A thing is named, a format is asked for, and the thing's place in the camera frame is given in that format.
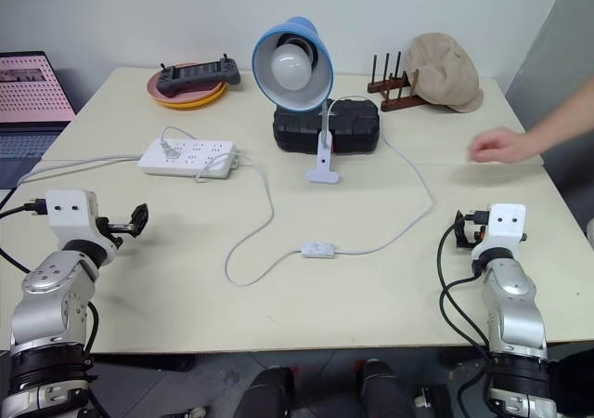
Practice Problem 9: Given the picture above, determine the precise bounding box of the grey partition panel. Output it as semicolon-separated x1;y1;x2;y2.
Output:
504;0;594;233

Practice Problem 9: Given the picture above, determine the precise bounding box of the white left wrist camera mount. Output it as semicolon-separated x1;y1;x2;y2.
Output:
45;189;119;267

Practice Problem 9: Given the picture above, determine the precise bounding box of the beige cloth cap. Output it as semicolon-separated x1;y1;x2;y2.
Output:
404;32;485;114

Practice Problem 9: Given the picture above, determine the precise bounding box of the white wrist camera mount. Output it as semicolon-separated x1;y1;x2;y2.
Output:
45;189;119;267
470;202;529;262

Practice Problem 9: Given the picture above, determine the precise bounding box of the white plug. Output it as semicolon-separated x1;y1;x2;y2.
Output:
160;138;180;164

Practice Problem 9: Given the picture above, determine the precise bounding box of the black table frame bar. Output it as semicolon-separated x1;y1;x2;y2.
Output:
88;351;197;373

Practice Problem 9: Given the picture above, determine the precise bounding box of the white lamp cable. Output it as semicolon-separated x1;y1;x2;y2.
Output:
192;95;436;288

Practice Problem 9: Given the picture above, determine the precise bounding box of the white power strip cord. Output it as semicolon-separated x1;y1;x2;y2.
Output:
16;155;141;188

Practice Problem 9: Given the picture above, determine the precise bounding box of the brown wooden peg rack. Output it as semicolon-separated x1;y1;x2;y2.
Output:
367;50;429;112

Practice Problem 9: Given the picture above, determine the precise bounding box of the pink plate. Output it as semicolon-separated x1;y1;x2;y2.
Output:
147;61;229;107

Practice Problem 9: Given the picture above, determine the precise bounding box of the yellow plate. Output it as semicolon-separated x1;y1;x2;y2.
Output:
154;83;229;111

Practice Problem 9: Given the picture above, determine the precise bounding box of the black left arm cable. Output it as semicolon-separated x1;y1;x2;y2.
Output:
0;198;49;276

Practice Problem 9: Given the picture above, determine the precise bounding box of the dark rounded shape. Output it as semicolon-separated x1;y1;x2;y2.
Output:
230;365;297;418
357;358;418;418

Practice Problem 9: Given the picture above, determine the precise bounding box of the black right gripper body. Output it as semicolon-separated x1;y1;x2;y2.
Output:
462;210;489;253

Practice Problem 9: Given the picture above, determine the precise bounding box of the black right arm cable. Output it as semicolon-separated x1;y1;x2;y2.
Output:
437;221;494;418

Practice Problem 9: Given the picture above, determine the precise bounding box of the white light bulb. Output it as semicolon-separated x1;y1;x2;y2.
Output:
270;41;314;90

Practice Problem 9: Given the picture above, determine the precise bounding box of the grey handheld game console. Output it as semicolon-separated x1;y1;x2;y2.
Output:
154;54;243;99

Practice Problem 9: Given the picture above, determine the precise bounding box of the white power strip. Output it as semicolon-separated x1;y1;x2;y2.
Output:
136;138;241;179

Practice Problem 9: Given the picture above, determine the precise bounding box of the person's bare hand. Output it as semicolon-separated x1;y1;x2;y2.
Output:
467;127;531;164

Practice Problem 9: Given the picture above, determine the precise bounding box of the white inline cable adapter box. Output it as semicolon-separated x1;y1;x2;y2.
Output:
300;241;338;260

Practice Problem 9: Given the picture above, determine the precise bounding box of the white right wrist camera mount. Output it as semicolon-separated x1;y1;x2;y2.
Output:
470;202;529;262

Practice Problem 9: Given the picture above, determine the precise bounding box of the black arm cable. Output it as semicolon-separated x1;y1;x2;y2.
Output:
0;198;49;276
437;221;494;418

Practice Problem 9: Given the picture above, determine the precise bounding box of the laptop with pink screen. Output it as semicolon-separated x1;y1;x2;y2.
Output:
0;50;78;190

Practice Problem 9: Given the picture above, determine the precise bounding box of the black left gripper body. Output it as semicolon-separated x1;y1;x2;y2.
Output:
95;216;136;248

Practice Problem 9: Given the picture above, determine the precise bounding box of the black plastic case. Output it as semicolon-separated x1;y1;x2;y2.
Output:
272;98;383;156

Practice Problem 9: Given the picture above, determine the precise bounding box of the blue desk lamp white clip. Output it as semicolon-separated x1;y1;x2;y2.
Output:
251;16;342;186

